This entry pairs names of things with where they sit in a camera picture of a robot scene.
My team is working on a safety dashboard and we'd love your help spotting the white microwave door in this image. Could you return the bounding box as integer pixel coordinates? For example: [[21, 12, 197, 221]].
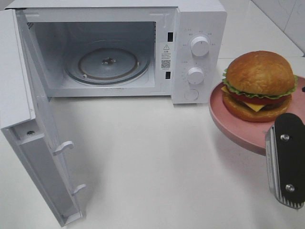
[[0, 9, 83, 226]]

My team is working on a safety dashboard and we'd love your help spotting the white warning label sticker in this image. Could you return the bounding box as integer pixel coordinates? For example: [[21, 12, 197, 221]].
[[159, 42, 174, 71]]

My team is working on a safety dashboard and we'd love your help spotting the white microwave knob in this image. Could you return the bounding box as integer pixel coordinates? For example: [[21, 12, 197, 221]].
[[187, 67, 204, 85], [191, 35, 210, 57]]

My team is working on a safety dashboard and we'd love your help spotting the round white door button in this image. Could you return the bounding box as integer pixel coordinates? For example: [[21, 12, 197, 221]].
[[184, 89, 199, 101]]

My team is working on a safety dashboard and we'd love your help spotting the toy burger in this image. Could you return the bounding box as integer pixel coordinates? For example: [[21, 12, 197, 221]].
[[221, 51, 298, 122]]

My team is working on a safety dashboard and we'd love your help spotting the white microwave oven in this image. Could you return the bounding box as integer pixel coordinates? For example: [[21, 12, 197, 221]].
[[0, 0, 227, 104]]

